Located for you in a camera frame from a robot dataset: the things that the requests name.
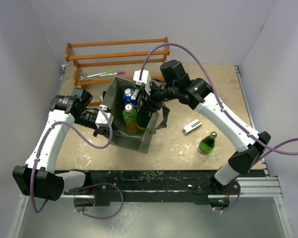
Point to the white stapler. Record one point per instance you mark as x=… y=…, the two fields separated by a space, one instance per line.
x=191 y=126

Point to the green glass bottle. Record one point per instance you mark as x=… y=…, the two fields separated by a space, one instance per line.
x=142 y=119
x=207 y=144

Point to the magenta capped marker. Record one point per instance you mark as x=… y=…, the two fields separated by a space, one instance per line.
x=114 y=73

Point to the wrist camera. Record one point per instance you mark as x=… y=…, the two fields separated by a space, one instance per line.
x=104 y=117
x=142 y=80

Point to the blue juice carton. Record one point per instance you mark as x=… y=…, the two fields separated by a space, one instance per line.
x=132 y=96

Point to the wooden shelf rack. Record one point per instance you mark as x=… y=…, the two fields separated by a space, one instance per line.
x=98 y=57

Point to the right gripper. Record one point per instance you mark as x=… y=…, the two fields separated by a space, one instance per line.
x=151 y=104

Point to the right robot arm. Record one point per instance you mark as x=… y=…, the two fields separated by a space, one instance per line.
x=199 y=96

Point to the green canvas bag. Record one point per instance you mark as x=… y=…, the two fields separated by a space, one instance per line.
x=140 y=141

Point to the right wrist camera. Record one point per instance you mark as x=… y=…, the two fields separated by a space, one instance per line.
x=142 y=80

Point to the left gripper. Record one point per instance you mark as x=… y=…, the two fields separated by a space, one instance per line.
x=102 y=130

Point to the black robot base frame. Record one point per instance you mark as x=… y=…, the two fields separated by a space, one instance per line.
x=177 y=186

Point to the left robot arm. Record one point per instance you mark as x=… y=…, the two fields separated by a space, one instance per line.
x=37 y=178

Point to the green glass bottle front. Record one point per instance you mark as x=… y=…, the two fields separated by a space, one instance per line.
x=207 y=144

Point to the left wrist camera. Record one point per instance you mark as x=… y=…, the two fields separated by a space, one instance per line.
x=104 y=117

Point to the orange soda plastic bottle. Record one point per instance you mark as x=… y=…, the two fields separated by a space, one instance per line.
x=130 y=118

